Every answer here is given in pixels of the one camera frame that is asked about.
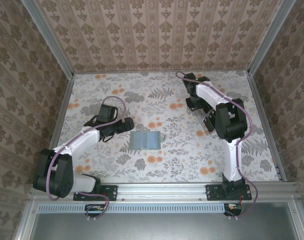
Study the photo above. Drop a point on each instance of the clear acrylic card stand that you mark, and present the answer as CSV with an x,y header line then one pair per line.
x,y
198,116

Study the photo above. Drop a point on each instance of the black VIP credit card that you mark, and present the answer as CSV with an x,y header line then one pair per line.
x,y
212,128
208,121
210,114

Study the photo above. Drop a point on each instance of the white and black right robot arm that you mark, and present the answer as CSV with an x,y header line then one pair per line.
x,y
230,160

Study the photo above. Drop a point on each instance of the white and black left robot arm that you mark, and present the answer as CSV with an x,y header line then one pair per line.
x,y
89,140

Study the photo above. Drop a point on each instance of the floral patterned table cover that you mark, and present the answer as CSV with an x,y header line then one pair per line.
x,y
152,105

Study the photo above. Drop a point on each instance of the grey sheet metal panel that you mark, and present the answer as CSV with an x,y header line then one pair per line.
x,y
167,227

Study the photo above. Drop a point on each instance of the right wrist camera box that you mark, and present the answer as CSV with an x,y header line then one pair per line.
x,y
191,79

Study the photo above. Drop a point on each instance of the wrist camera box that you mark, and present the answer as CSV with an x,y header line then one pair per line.
x,y
191,79
108,111

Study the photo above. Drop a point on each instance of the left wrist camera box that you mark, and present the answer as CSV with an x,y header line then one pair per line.
x,y
108,111

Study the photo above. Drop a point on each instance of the aluminium table side rail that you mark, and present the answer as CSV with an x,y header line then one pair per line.
x,y
62,112
262,112

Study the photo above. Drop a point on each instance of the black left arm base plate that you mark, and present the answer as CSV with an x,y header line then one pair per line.
x,y
110,192

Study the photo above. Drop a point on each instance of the aluminium mounting rail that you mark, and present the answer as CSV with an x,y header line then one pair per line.
x,y
162,192

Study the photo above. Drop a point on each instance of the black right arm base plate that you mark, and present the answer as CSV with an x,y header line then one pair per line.
x,y
212,192

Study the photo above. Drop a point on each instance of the aluminium frame post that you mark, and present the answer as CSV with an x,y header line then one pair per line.
x,y
49,37
269,37

